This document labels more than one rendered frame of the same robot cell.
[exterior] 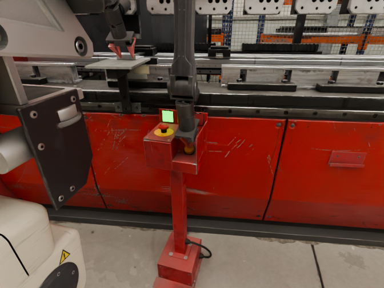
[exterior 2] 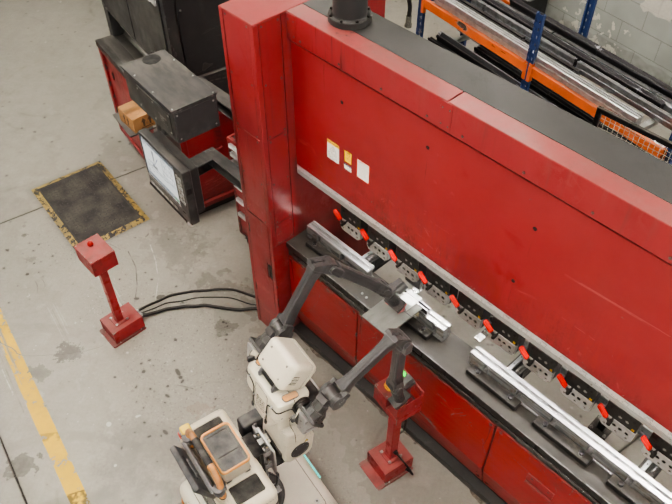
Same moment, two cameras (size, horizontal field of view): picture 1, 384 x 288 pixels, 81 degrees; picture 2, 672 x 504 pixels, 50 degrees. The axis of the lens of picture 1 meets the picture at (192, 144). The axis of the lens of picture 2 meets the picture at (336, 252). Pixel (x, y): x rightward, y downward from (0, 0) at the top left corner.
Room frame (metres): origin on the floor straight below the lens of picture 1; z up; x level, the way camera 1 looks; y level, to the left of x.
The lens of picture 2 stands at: (-0.93, -1.00, 3.90)
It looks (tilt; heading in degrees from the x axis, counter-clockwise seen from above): 47 degrees down; 41
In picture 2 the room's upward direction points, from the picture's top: straight up
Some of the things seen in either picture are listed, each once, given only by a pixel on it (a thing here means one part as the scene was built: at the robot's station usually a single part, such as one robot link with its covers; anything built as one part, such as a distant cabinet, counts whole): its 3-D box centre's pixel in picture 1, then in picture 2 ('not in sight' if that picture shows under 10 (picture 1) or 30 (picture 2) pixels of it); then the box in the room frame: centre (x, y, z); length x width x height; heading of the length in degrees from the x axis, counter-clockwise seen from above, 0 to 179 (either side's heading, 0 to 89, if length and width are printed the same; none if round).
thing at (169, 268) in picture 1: (179, 262); (386, 461); (0.73, 0.07, 0.06); 0.25 x 0.20 x 0.12; 164
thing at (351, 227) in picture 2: not in sight; (356, 220); (1.18, 0.71, 1.26); 0.15 x 0.09 x 0.17; 84
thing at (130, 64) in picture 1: (121, 62); (392, 312); (0.99, 0.30, 1.00); 0.26 x 0.18 x 0.01; 174
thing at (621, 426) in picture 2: not in sight; (624, 416); (1.02, -0.89, 1.26); 0.15 x 0.09 x 0.17; 84
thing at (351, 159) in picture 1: (347, 159); (538, 487); (0.88, -0.72, 0.58); 0.15 x 0.02 x 0.07; 84
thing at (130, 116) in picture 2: not in sight; (137, 112); (1.18, 2.61, 1.04); 0.30 x 0.26 x 0.12; 76
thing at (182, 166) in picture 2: not in sight; (174, 174); (0.68, 1.55, 1.42); 0.45 x 0.12 x 0.36; 80
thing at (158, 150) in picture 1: (176, 139); (398, 394); (0.76, 0.06, 0.75); 0.20 x 0.16 x 0.18; 74
